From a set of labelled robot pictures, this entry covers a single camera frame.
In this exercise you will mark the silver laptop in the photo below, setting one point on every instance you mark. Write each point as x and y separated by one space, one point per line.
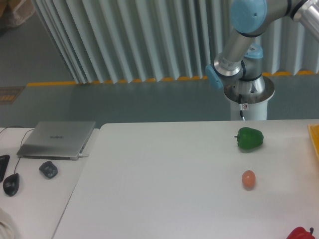
57 140

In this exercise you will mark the black computer mouse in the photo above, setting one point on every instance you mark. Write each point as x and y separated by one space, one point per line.
11 184

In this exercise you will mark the green bell pepper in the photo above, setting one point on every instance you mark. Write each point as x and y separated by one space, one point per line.
249 138

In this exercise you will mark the red bell pepper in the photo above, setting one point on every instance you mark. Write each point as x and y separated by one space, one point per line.
301 233

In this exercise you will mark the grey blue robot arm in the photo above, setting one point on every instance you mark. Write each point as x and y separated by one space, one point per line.
239 42

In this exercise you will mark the black earbuds case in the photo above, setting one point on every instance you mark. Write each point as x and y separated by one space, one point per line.
48 169

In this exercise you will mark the white folding partition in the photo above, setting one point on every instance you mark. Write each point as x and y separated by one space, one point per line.
119 40

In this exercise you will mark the black flat device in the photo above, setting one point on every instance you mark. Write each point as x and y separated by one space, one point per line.
4 160

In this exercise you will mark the white cloth bag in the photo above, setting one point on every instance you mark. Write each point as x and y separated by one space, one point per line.
8 229

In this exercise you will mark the brown egg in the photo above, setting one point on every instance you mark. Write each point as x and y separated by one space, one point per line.
248 180

